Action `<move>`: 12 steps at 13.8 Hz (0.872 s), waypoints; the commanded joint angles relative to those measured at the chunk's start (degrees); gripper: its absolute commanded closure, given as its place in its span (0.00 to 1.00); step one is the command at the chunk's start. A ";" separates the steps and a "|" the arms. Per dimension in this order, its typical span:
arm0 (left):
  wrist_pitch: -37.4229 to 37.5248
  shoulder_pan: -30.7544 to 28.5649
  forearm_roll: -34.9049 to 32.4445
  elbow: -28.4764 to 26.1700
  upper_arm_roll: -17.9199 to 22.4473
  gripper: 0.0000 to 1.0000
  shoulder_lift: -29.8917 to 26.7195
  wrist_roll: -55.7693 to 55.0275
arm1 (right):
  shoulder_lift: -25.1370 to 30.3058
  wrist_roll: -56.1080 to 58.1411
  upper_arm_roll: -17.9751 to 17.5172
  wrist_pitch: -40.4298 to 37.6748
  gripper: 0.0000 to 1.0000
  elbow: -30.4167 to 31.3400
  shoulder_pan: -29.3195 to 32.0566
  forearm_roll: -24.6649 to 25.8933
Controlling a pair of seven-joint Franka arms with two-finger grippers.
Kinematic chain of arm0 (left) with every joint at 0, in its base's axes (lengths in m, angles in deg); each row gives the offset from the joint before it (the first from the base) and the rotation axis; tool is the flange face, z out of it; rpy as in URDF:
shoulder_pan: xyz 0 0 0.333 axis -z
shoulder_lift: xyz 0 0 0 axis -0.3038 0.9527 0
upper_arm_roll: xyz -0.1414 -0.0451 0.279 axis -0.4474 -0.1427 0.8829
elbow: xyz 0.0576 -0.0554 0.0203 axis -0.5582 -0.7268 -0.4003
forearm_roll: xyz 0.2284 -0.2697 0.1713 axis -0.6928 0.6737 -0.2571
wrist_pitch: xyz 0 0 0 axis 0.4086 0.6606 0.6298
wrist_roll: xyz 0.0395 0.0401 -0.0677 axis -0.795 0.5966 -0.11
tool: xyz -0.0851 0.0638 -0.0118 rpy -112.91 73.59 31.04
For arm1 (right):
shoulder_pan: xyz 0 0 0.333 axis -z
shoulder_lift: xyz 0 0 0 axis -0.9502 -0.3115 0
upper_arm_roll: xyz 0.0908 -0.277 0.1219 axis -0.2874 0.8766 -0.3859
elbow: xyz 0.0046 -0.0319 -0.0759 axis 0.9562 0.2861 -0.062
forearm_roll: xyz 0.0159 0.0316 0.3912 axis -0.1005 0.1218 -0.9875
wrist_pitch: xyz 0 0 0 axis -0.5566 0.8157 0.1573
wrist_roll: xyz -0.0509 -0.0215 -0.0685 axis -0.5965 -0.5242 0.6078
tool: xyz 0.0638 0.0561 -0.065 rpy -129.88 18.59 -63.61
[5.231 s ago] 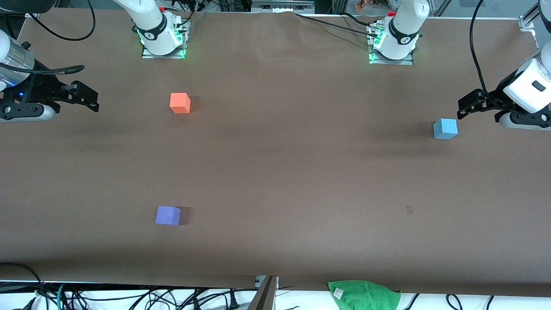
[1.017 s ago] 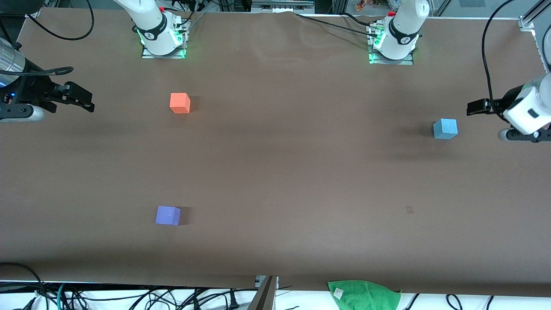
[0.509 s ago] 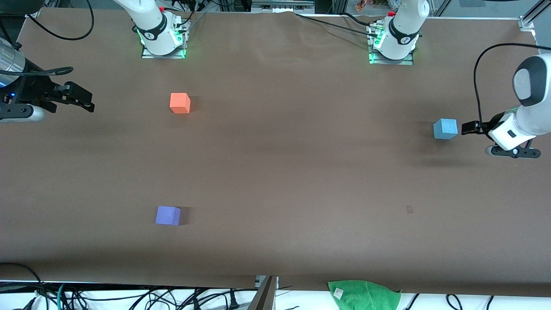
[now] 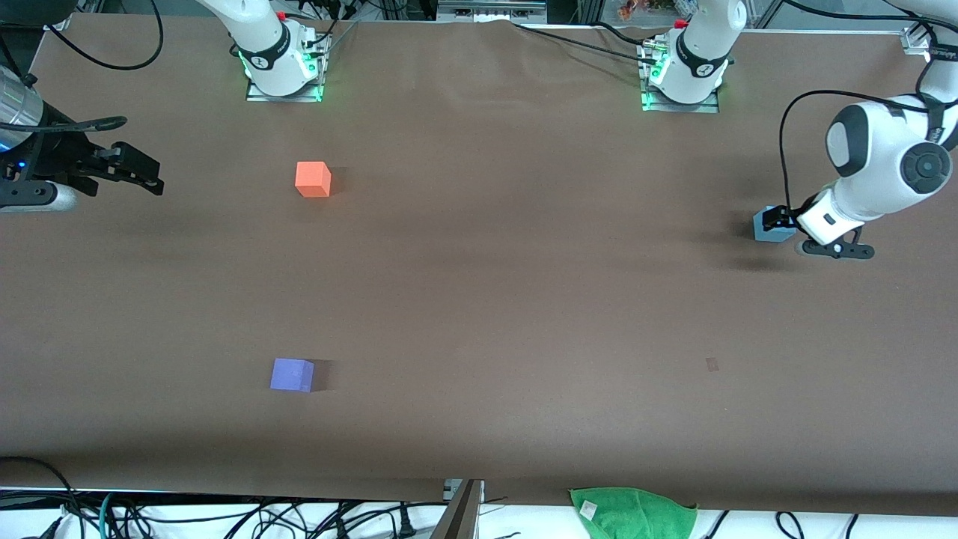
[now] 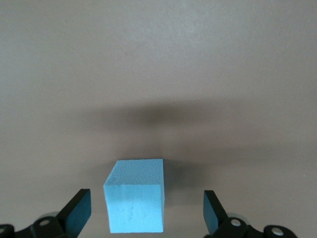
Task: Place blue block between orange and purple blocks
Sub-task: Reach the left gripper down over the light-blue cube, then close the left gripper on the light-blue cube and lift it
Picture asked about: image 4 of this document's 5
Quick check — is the light blue foam block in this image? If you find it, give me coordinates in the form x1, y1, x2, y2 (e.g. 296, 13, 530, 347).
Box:
753, 206, 799, 243

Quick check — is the orange foam block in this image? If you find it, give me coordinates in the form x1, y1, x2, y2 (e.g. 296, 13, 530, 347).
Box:
295, 161, 332, 198

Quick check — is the purple foam block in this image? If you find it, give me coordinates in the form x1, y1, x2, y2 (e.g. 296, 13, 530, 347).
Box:
269, 358, 315, 393

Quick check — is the brown table cover sheet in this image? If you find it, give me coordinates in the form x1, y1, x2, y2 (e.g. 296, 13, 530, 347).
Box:
0, 13, 958, 517

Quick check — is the green cloth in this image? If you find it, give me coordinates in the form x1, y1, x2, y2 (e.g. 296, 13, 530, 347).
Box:
569, 487, 698, 539

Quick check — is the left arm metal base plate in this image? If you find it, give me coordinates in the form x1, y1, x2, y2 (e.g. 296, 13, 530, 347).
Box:
640, 37, 721, 113

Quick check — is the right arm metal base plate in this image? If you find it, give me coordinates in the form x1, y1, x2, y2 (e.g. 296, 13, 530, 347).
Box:
245, 30, 324, 102

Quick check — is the long black base cable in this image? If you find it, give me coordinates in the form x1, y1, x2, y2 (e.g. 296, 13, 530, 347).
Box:
513, 21, 663, 64

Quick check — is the aluminium frame profile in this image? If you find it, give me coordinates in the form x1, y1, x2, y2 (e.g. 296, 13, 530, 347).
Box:
436, 0, 549, 23

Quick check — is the grey metal post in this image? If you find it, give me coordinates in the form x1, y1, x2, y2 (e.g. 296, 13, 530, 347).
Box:
430, 479, 483, 539

